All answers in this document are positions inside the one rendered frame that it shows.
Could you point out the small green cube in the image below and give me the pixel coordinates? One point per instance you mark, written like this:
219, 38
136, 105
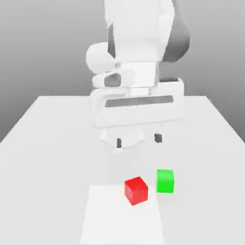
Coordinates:
165, 181

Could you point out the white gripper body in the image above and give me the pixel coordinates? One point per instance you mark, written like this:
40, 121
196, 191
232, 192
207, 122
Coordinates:
137, 113

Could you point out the small red cube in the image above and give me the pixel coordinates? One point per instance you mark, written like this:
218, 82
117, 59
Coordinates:
136, 191

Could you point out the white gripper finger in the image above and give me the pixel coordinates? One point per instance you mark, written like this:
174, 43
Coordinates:
158, 137
119, 143

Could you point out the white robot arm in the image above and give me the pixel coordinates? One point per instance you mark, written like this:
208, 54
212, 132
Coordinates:
137, 34

